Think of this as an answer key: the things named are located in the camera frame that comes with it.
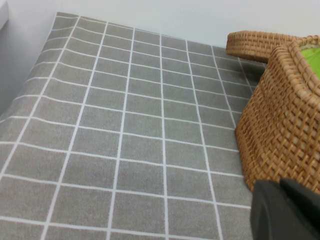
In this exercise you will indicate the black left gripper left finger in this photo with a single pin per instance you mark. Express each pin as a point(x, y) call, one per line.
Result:
point(275, 215)

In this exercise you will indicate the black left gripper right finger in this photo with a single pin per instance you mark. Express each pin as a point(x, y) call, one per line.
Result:
point(302, 195)

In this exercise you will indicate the woven rattan basket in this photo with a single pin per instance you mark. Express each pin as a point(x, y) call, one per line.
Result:
point(280, 125)

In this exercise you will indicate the green fabric basket liner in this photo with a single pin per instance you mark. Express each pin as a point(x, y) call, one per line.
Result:
point(312, 60)

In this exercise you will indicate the woven rattan basket lid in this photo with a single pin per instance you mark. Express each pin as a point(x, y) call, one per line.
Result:
point(252, 46)

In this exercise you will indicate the gray white-grid tablecloth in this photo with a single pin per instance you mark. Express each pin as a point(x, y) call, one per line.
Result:
point(112, 130)

